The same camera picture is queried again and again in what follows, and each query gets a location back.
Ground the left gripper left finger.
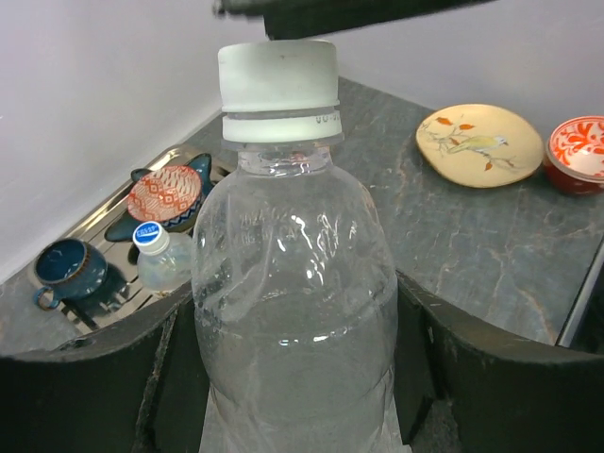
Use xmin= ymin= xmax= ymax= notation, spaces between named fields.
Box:
xmin=1 ymin=284 xmax=209 ymax=452

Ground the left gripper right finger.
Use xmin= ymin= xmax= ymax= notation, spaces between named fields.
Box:
xmin=394 ymin=273 xmax=603 ymax=452

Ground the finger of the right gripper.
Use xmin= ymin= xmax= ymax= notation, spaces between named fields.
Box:
xmin=212 ymin=0 xmax=483 ymax=41

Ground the white blue bottle cap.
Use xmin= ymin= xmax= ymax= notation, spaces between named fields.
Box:
xmin=218 ymin=40 xmax=343 ymax=143

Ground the labelled water bottle blue cap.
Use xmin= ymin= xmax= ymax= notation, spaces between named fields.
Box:
xmin=132 ymin=221 xmax=193 ymax=297

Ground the clear unlabelled water bottle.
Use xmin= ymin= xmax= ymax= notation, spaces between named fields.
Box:
xmin=191 ymin=39 xmax=402 ymax=453

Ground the dark blue ceramic mug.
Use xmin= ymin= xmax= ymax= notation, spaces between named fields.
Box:
xmin=34 ymin=238 xmax=109 ymax=310

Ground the silver metal tray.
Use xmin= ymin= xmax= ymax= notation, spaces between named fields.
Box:
xmin=27 ymin=144 xmax=235 ymax=334

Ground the blue star shaped dish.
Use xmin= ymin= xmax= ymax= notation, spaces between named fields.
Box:
xmin=104 ymin=153 xmax=213 ymax=243

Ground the red patterned small bowl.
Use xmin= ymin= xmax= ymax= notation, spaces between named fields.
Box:
xmin=126 ymin=165 xmax=203 ymax=227

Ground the beige bird painted plate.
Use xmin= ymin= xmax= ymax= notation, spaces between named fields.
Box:
xmin=415 ymin=104 xmax=545 ymax=189

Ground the red floral small bowl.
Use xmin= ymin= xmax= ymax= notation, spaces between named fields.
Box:
xmin=544 ymin=115 xmax=604 ymax=195

